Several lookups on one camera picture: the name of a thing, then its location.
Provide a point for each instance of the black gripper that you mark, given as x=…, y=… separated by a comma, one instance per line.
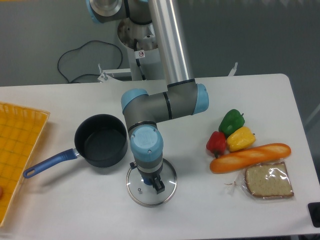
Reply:
x=153, y=178

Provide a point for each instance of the glass lid blue knob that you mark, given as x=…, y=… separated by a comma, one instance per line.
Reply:
x=146, y=195

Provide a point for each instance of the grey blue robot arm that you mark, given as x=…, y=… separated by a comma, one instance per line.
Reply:
x=183, y=97

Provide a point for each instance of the orange baguette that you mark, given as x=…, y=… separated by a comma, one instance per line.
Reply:
x=235, y=161

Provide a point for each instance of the red bell pepper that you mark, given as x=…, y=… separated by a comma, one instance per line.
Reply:
x=217, y=144

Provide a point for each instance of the yellow bell pepper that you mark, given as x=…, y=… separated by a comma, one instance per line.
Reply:
x=240, y=139

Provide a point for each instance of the green bell pepper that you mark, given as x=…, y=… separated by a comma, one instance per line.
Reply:
x=232, y=121

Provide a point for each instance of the bagged bread slice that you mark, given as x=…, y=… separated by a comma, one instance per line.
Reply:
x=263, y=182

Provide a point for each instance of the yellow plastic basket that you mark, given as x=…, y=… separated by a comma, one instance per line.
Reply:
x=20, y=129

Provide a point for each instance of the black device at table edge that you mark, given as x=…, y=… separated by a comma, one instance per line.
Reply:
x=314, y=211

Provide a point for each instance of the dark saucepan blue handle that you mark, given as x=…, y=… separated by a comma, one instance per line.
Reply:
x=100, y=139

